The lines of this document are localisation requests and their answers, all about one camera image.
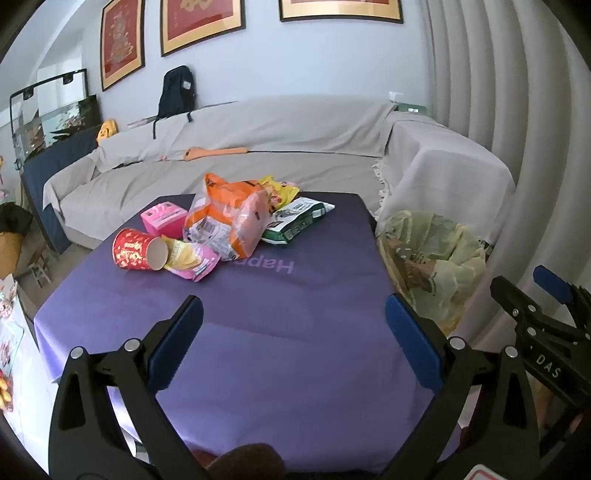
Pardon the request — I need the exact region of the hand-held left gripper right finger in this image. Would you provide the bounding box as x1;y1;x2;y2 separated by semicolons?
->
376;293;543;480

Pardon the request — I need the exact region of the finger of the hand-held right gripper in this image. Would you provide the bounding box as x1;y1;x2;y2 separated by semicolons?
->
533;265;591;326
490;276;555;334

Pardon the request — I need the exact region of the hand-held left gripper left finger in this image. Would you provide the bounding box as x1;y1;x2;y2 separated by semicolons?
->
48;295;218;480

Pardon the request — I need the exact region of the pink chip packet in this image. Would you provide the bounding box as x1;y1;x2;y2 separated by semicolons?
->
161;235;221;282

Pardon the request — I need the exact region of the bin with yellow bag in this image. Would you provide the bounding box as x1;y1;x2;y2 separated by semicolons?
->
376;210;488;335

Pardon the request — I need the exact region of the red paper cup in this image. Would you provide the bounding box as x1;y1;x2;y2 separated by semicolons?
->
112;228;169;271

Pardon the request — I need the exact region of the orange plastic bag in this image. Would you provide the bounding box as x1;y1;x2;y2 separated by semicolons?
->
183;173;273;261

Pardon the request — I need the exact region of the green white snack packet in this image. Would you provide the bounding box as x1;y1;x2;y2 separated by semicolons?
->
261;197;335;245

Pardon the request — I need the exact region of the yellow snack packet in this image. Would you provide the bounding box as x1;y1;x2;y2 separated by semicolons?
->
259;175;301;206

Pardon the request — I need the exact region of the purple tablecloth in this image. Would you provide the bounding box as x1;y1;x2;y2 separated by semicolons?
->
33;191;455;476

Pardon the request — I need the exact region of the pink toy box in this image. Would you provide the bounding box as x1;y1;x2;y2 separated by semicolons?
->
141;200;189;238

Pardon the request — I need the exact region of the white printed cloth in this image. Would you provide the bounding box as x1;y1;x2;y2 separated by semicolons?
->
0;274;63;446

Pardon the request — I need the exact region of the small wooden stool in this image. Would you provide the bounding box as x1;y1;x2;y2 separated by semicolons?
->
28;251;54;287

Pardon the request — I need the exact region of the white curtain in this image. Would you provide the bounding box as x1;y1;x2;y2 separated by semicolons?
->
425;0;591;352

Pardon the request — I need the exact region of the black and tan bag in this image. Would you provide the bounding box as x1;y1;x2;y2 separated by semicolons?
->
0;203;33;278

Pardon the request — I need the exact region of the dark blue cover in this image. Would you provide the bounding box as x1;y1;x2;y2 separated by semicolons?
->
21;124;102;254

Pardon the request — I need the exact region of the grey covered sofa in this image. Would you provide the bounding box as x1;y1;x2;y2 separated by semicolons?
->
42;95;515;252

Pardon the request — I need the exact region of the dark backpack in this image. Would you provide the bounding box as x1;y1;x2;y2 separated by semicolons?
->
152;65;197;139

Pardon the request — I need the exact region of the glass tank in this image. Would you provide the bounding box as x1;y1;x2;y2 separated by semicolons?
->
9;68;100;171

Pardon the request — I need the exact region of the tall red framed picture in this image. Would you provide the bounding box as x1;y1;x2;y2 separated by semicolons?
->
100;0;146;92

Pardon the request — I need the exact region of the red picture with gold character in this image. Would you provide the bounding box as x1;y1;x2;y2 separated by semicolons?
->
160;0;245;57

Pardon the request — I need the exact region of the wide red framed picture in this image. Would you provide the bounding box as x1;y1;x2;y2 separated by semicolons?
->
278;0;404;25

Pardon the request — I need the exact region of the orange long-handled tool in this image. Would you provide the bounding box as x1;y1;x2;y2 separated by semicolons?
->
182;146;249;161

